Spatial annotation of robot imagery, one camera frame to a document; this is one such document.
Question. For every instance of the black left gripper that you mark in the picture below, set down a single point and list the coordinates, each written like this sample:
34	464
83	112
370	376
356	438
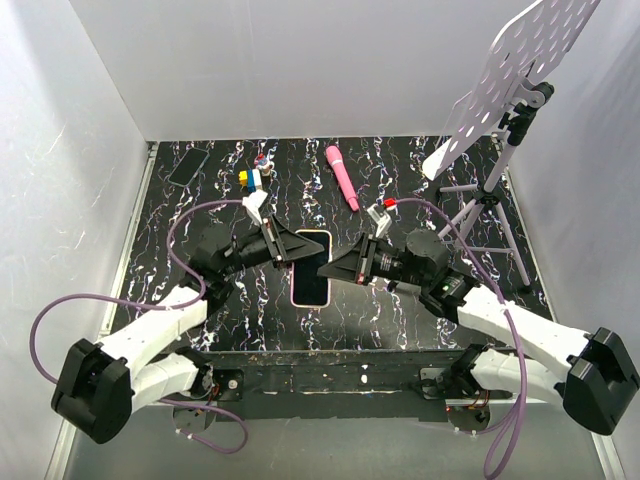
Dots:
287	244

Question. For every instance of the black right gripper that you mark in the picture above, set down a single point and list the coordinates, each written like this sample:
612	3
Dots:
356	265

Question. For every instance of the pink phone case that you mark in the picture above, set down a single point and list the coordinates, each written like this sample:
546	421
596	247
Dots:
291	295

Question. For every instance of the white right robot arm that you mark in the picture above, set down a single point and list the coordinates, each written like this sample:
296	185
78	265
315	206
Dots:
590	375

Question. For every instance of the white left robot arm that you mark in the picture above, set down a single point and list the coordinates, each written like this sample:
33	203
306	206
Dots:
102	384

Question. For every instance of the dark phone blue case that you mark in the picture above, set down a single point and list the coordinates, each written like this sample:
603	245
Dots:
188	167

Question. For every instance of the colourful toy block stack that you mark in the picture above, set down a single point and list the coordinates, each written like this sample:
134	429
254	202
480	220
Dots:
250	180

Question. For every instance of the small toy figure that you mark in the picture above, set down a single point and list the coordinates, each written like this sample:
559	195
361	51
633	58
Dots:
264	165

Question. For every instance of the pink cylindrical wand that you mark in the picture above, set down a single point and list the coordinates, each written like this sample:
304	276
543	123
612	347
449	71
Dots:
336	162

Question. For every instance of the purple music stand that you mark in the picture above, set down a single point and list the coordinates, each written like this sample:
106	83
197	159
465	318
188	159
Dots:
510	91

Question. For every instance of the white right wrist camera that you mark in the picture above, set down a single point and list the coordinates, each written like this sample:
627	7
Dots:
380	214

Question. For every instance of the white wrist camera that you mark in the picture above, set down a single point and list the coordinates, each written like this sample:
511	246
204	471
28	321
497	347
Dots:
252	204
380	214

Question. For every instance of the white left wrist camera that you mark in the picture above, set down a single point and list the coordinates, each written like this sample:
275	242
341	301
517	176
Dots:
252	204

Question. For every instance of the aluminium frame rail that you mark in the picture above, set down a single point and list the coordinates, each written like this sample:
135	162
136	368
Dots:
65	439

